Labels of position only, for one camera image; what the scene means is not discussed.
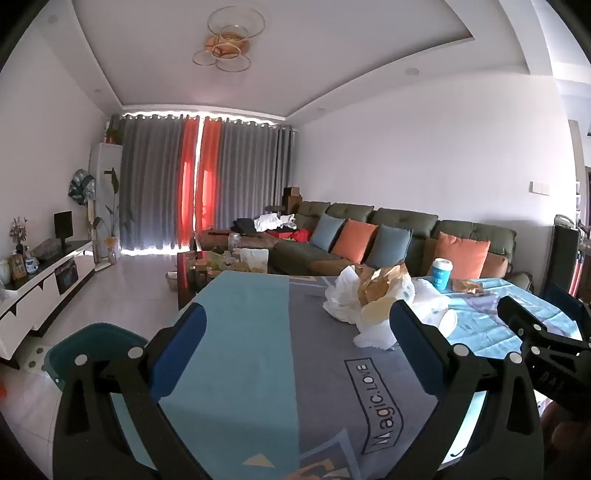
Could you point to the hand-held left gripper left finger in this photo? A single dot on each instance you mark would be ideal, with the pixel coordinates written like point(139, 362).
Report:
point(180, 353)

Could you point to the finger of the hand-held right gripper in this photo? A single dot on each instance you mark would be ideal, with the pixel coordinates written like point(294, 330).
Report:
point(531, 325)
point(570, 302)

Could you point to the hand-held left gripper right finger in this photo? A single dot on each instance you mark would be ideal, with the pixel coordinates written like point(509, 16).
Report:
point(415, 341)

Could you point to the copper foil snack wrapper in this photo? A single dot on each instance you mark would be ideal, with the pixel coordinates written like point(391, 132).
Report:
point(467, 286)

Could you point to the teal plastic trash bin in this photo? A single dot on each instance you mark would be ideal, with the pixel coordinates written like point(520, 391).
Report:
point(106, 334)

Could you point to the person's right hand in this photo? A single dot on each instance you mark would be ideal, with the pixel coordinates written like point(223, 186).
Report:
point(565, 434)

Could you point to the cream foam container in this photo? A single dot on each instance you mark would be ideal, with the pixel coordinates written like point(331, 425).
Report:
point(376, 314)

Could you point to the white side cabinet with snacks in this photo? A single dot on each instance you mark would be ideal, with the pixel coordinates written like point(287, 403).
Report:
point(189, 286)

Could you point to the small orange cushion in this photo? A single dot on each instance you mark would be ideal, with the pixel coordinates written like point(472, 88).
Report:
point(495, 266)

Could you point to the blue paper cup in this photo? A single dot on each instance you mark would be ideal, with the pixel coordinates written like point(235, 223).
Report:
point(442, 276)

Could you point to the woven floor basket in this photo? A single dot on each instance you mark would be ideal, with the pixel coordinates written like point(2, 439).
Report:
point(171, 281)

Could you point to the blue grey printed tablecloth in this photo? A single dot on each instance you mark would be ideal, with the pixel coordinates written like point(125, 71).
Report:
point(258, 346)

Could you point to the white plastic bag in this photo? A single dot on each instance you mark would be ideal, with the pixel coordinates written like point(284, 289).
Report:
point(341, 295)

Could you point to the cluster of jars and packets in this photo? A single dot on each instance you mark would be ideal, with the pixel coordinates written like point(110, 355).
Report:
point(217, 265)

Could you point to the large orange cushion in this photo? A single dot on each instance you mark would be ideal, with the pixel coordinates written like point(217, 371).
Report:
point(461, 256)

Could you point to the blue cushion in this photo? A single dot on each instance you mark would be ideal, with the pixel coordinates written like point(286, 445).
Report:
point(325, 233)
point(388, 247)

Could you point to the white paper bag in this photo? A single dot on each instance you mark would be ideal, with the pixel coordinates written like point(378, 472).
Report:
point(254, 261)

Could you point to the dark green sofa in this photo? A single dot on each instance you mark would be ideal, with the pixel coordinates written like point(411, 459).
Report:
point(415, 221)

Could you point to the black cloth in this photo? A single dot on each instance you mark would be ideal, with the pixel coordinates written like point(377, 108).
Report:
point(242, 226)

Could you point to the white dotted floor mat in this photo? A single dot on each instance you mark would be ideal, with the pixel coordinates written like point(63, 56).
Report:
point(33, 357)

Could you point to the tall leafy plant in vase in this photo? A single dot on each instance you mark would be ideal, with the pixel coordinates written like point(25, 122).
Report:
point(113, 217)

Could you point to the white black tv cabinet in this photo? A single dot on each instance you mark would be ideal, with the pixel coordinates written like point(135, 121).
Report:
point(46, 279)

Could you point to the red cloth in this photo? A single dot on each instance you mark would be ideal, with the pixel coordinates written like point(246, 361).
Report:
point(295, 236)

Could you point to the white cloth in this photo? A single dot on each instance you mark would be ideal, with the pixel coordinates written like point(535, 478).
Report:
point(272, 222)

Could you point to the grey stone tray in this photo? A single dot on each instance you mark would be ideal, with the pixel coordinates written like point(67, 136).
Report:
point(48, 249)

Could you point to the grey and orange curtain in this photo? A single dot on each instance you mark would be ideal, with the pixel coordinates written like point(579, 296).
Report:
point(249, 175)
point(147, 184)

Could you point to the blue white ceramic mug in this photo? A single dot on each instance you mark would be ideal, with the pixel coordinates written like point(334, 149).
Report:
point(32, 266)

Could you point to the black monitor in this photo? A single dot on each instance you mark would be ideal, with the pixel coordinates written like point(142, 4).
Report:
point(63, 224)

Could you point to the white floor air conditioner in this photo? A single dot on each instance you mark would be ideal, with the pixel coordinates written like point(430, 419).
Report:
point(104, 184)

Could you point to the white ceramic jar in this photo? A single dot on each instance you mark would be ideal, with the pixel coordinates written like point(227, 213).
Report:
point(3, 271)

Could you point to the dried flowers in vase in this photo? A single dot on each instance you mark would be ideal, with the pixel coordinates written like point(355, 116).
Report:
point(18, 230)

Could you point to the small potted plant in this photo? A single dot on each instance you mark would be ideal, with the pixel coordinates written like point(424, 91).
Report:
point(113, 134)

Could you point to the black upright frame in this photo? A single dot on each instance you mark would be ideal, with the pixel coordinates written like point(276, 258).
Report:
point(564, 254)

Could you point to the wooden picture frame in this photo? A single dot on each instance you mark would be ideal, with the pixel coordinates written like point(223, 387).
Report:
point(17, 267)

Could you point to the blue green wall ornament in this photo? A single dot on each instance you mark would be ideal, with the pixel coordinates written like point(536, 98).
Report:
point(82, 187)

